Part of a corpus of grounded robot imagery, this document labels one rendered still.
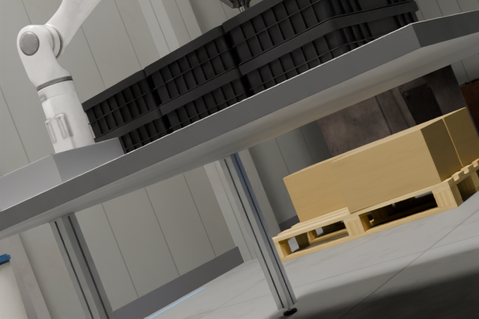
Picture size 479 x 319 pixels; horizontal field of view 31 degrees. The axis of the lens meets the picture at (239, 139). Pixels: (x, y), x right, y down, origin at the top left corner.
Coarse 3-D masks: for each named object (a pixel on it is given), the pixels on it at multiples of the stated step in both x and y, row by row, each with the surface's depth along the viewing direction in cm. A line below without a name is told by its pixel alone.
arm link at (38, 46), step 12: (24, 36) 214; (36, 36) 213; (48, 36) 214; (24, 48) 215; (36, 48) 213; (48, 48) 213; (24, 60) 215; (36, 60) 214; (48, 60) 213; (36, 72) 214; (48, 72) 213; (60, 72) 214; (36, 84) 215; (48, 84) 213
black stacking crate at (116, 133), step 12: (144, 120) 232; (156, 120) 231; (168, 120) 232; (120, 132) 239; (132, 132) 238; (144, 132) 235; (156, 132) 231; (168, 132) 231; (120, 144) 242; (132, 144) 238; (144, 144) 236
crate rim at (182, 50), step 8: (208, 32) 211; (216, 32) 210; (224, 32) 210; (192, 40) 215; (200, 40) 214; (208, 40) 212; (184, 48) 218; (192, 48) 216; (168, 56) 222; (176, 56) 220; (152, 64) 226; (160, 64) 224; (168, 64) 222; (152, 72) 226
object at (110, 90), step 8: (136, 72) 230; (144, 72) 230; (128, 80) 233; (136, 80) 231; (112, 88) 237; (120, 88) 235; (96, 96) 242; (104, 96) 240; (88, 104) 245; (96, 104) 243
